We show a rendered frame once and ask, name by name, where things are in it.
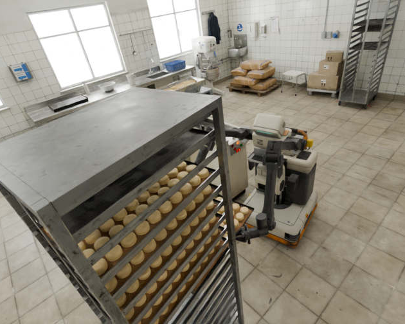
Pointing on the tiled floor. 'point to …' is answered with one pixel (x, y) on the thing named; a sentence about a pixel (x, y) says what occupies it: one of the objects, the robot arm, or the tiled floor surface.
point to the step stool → (295, 78)
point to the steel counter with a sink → (42, 116)
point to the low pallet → (253, 89)
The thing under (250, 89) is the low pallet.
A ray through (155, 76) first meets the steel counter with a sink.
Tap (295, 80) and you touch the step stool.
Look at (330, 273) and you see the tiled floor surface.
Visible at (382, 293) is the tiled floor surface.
